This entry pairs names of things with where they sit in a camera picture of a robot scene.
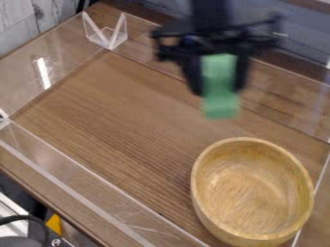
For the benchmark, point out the yellow warning sticker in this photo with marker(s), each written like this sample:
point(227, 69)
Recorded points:
point(54, 224)

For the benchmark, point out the green rectangular block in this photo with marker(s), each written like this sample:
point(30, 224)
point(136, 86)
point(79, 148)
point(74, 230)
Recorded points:
point(219, 98)

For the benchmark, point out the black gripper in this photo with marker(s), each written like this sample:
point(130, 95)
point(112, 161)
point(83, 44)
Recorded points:
point(215, 29)

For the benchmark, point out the brown wooden bowl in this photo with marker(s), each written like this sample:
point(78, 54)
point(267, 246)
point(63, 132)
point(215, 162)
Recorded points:
point(251, 192)

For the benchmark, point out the clear acrylic enclosure wall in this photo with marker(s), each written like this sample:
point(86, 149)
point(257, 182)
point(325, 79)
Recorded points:
point(103, 131)

